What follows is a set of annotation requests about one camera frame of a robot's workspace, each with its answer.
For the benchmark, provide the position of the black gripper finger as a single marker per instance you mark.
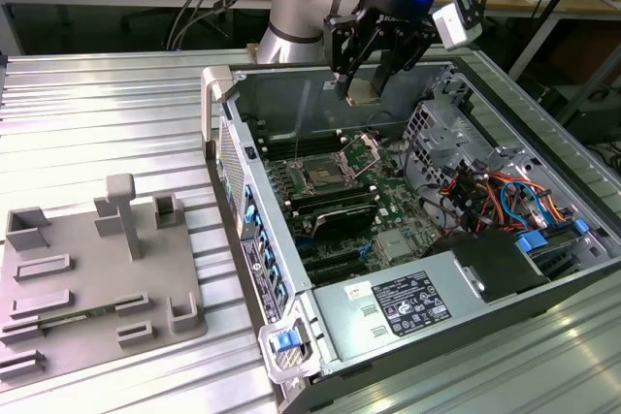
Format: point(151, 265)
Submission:
point(381, 79)
point(331, 41)

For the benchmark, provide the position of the silver square CPU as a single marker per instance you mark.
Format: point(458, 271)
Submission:
point(363, 91)

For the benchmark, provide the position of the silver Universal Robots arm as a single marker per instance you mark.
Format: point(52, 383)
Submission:
point(296, 2)

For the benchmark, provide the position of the black RAM slot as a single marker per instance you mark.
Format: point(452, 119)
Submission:
point(335, 201)
point(330, 192)
point(303, 148)
point(301, 139)

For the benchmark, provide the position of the CPU socket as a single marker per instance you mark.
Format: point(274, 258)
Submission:
point(322, 174)

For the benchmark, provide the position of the black expansion slot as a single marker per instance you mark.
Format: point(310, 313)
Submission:
point(339, 271)
point(335, 251)

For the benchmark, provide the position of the open PC case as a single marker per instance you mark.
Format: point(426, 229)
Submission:
point(291, 94)

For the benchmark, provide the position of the silver perforated drive cage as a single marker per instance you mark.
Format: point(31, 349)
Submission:
point(436, 142)

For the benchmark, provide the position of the black graphics card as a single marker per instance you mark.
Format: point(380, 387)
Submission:
point(344, 220)

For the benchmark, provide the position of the green motherboard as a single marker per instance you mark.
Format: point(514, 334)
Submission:
point(412, 234)

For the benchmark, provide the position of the silver chipset heat sink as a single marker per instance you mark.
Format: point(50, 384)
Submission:
point(394, 244)

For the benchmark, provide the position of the black plastic shroud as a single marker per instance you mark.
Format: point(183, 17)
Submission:
point(490, 264)

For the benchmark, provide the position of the blue plastic carrier tab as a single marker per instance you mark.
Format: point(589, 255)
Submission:
point(531, 242)

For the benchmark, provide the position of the silver power supply unit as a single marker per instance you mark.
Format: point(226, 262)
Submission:
point(349, 327)

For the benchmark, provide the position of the blue latch slider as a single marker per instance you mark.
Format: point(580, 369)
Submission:
point(284, 341)

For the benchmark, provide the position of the grey case latch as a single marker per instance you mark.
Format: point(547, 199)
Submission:
point(291, 366)

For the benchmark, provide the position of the grey printed parts rack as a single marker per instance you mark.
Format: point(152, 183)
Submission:
point(97, 273)

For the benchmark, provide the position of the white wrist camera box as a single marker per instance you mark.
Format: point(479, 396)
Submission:
point(453, 28)

